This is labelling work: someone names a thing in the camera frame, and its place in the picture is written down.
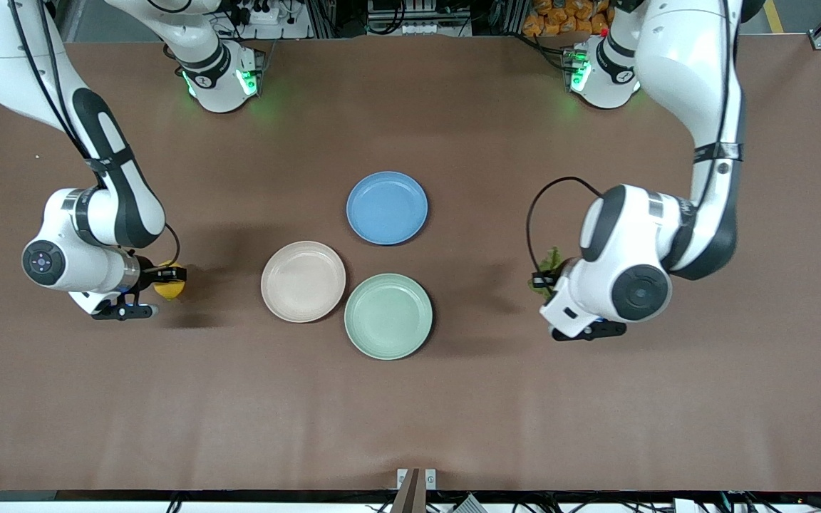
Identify yellow lemon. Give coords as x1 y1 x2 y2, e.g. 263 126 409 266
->
153 265 187 301

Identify green lettuce leaf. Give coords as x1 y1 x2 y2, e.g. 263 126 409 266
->
528 246 567 296

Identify beige plate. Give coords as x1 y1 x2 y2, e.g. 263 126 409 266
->
261 241 347 323

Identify pale green plate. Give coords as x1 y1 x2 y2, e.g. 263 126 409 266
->
344 274 433 361

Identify blue plate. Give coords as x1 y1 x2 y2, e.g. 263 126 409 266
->
346 171 430 247

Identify orange snack bags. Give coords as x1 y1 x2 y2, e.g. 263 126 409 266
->
522 0 614 38

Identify white power strip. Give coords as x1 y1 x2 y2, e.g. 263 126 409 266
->
229 0 313 41

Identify black camera cable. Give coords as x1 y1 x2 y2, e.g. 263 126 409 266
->
8 0 182 268
526 0 739 279

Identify grey metal bracket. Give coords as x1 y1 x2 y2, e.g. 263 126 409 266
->
396 468 438 491

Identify brown post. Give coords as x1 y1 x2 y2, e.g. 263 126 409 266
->
391 468 422 513

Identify white equipment with cables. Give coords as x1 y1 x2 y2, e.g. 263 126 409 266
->
366 0 474 38

